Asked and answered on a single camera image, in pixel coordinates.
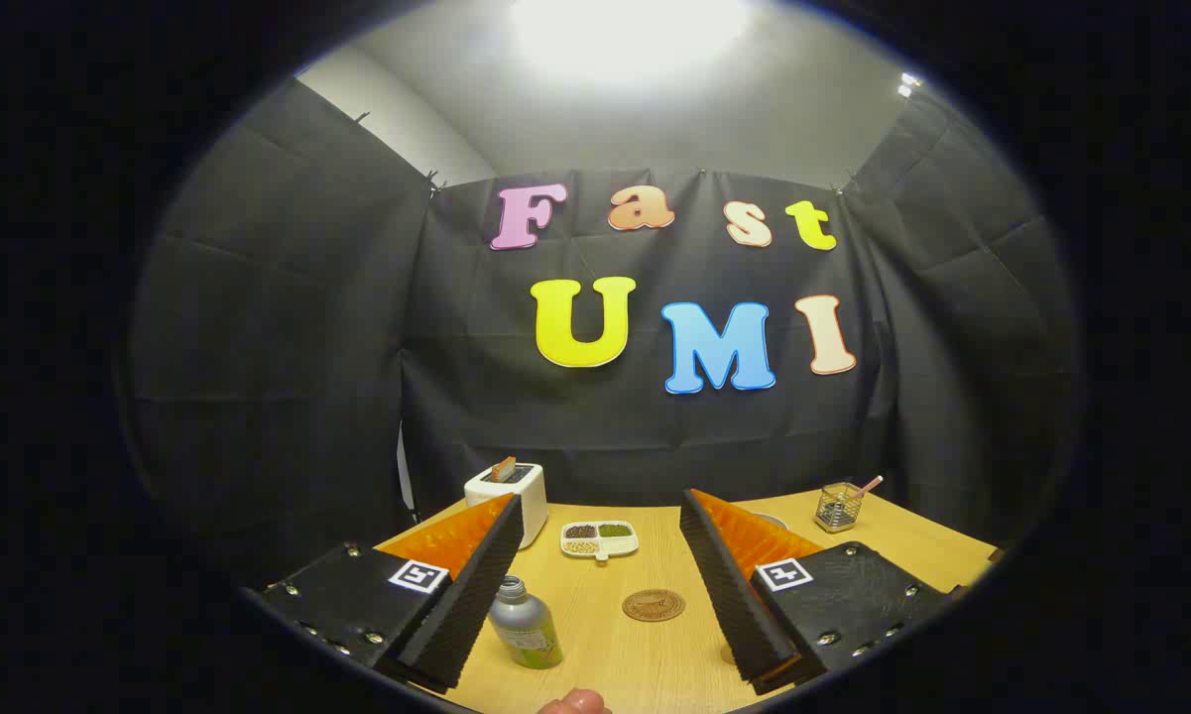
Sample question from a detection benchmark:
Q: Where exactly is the silver juice bottle green label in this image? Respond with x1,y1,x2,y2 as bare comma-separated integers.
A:
488,575,564,670

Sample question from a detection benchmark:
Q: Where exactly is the wooden table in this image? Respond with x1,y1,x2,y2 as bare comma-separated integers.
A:
372,486,998,714

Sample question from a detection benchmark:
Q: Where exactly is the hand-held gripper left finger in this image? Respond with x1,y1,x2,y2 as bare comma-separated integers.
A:
256,493,525,695

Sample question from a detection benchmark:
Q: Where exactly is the white divided snack dish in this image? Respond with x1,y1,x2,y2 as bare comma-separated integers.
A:
559,521,641,564

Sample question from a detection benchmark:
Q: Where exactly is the wire mesh holder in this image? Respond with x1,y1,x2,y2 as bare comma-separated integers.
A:
815,482,865,535

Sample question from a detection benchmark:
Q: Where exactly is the black backdrop cloth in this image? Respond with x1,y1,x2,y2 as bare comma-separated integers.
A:
124,79,1082,586

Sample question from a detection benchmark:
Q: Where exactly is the white toaster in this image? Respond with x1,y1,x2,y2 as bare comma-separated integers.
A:
464,462,548,549

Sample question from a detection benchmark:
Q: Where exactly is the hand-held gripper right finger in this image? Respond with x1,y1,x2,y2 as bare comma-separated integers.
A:
679,488,965,695

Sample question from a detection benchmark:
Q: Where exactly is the ceiling light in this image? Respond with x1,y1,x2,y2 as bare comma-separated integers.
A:
511,0,755,85

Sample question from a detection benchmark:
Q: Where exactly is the round wooden coaster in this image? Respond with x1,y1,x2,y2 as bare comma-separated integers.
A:
622,589,686,623

